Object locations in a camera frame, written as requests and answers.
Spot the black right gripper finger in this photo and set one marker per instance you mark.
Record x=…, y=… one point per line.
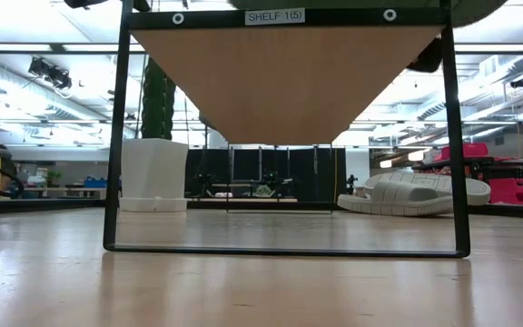
x=425, y=56

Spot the black frame wooden shelf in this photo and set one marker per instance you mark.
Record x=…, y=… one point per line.
x=284, y=82

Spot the background black robot arm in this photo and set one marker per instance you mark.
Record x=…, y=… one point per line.
x=204, y=179
x=275, y=178

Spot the black ceiling spotlight cluster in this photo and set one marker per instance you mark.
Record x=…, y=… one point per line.
x=50, y=72

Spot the green cactus plant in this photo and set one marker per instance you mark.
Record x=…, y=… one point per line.
x=157, y=100

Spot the small black ceiling fixture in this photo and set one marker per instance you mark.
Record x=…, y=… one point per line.
x=521, y=82

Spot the red plastic crate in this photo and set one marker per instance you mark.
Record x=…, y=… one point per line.
x=468, y=151

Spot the white plant pot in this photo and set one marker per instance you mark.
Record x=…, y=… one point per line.
x=152, y=168

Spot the black room partition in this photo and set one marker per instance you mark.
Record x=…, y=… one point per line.
x=307, y=177

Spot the blue storage bin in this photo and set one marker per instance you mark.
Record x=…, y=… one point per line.
x=95, y=182

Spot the white plant pot saucer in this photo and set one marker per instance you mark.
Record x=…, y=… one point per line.
x=152, y=204

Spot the small black tripod camera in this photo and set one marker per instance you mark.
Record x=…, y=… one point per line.
x=351, y=181

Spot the black aluminium table frame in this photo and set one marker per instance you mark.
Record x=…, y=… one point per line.
x=39, y=205

